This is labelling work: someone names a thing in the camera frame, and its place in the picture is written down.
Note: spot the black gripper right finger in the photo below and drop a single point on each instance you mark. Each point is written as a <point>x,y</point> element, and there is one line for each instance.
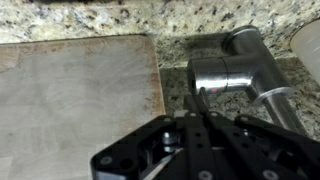
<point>266,150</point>

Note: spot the wooden cutting board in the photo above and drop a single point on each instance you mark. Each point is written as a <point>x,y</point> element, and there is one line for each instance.
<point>73,100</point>

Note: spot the chrome gooseneck faucet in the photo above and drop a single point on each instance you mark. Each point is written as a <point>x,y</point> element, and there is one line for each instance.
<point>253,60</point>

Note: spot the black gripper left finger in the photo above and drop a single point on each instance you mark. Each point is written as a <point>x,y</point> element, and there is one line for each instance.
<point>150,150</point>

